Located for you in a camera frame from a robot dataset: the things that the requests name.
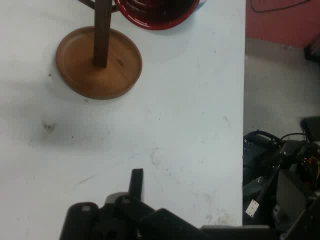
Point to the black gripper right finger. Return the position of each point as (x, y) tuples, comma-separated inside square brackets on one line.
[(237, 233)]

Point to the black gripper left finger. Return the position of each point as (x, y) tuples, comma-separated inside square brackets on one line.
[(125, 220)]

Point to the red ceramic mug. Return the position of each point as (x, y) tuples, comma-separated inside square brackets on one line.
[(175, 23)]

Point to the small white dotted tag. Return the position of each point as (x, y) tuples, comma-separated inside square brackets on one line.
[(252, 207)]

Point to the black wheeled machine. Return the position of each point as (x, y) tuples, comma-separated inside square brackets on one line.
[(265, 160)]

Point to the wooden mug tree stand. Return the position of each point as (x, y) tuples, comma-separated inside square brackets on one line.
[(82, 70)]

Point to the pink red foam sheet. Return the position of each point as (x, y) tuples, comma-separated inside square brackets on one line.
[(280, 25)]

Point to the white and blue bowl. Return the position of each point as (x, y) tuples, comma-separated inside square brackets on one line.
[(203, 3)]

